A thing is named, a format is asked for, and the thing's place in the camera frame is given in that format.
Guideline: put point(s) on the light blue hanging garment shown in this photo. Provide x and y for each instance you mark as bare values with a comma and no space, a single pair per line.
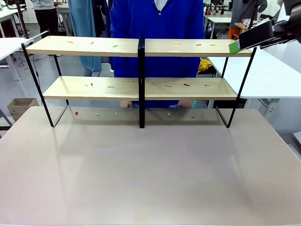
82,18

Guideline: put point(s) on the grey jacket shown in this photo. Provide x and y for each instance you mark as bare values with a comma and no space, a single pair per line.
244,9

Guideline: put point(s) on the person's right hand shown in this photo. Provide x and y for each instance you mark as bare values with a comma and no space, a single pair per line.
125,104

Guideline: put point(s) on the person in blue jacket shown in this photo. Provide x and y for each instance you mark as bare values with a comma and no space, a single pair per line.
164,23

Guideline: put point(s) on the wooden board piece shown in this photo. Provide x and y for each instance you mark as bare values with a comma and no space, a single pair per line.
242,25

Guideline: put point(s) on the two-tier wooden shelf rack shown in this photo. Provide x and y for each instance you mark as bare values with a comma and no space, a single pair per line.
141,106

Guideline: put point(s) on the black pole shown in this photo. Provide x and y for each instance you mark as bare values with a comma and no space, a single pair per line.
22,21

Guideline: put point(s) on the white background table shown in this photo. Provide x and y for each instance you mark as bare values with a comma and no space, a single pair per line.
221,20

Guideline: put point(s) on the white side table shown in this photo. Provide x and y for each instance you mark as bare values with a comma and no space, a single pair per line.
9,46

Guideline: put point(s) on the white background desk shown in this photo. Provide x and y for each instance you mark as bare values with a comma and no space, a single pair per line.
7,14

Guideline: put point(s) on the large white table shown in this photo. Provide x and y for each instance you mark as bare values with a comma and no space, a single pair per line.
270,77

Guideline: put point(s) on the orange object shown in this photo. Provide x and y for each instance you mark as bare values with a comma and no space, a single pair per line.
232,33

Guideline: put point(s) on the dark wrist camera mount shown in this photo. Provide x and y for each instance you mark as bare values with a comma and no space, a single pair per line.
294,5

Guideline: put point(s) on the dark hanging garment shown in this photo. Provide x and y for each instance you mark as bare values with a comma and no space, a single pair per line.
100,16

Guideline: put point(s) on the person's left hand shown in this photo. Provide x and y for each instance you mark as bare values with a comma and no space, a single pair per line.
184,104

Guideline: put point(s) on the yellow cloth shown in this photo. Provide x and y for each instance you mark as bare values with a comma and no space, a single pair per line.
204,66

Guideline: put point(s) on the cardboard box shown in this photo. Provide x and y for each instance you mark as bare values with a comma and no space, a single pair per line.
22,109

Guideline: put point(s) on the background person in grey top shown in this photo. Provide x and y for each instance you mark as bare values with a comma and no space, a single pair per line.
47,21

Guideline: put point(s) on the light wooden shelf board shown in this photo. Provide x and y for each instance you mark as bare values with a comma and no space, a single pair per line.
94,90
94,47

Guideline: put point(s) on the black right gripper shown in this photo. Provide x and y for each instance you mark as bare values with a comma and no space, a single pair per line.
291,26

